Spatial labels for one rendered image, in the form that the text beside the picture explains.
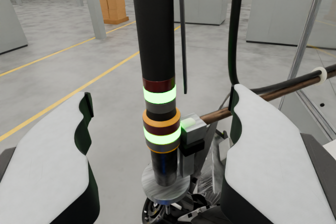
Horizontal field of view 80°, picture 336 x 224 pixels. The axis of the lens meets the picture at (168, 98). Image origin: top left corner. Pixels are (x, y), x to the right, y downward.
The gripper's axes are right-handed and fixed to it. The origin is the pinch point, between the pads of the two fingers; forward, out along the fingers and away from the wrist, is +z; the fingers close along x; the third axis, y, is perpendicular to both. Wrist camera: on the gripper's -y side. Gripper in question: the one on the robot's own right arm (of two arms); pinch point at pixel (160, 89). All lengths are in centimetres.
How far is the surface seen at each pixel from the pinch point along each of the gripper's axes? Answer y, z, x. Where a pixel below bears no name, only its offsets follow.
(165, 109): 6.1, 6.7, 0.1
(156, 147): 11.1, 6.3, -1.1
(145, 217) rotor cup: 45.7, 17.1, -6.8
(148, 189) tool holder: 19.1, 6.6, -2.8
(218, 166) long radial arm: 52, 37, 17
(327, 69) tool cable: 9.5, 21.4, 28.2
